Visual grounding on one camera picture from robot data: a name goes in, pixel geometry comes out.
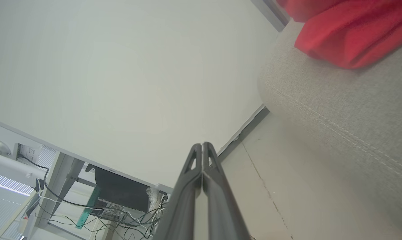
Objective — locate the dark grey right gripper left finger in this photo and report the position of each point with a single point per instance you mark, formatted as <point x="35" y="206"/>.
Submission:
<point x="179" y="213"/>

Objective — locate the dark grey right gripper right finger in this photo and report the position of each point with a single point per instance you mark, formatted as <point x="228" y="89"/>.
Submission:
<point x="226" y="216"/>

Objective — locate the plain red garment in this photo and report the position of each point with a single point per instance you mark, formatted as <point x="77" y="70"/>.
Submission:
<point x="354" y="36"/>

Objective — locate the grey fabric sofa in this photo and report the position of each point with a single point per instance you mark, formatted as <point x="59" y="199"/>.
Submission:
<point x="337" y="116"/>

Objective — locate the white sneaker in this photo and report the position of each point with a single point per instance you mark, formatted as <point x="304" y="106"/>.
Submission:
<point x="154" y="200"/>

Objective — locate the black computer monitor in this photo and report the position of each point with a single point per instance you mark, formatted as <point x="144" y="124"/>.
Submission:
<point x="121" y="190"/>

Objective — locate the white power strip with sockets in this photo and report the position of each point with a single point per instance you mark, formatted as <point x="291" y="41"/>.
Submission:
<point x="112" y="211"/>

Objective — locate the teal bar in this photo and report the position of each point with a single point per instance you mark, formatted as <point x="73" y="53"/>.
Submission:
<point x="87" y="210"/>

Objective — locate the grey desk leg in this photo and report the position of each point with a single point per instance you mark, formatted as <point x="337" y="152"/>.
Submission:
<point x="66" y="173"/>

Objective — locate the large white partition panel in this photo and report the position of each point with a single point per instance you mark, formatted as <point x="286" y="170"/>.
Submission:
<point x="121" y="66"/>

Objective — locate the white labelled box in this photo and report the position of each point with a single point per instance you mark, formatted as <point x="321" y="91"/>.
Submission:
<point x="29" y="153"/>

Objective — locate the white window blind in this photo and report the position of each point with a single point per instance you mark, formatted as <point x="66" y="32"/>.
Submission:
<point x="1" y="206"/>

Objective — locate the short grey partition foot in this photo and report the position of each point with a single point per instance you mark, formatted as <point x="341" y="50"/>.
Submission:
<point x="267" y="11"/>

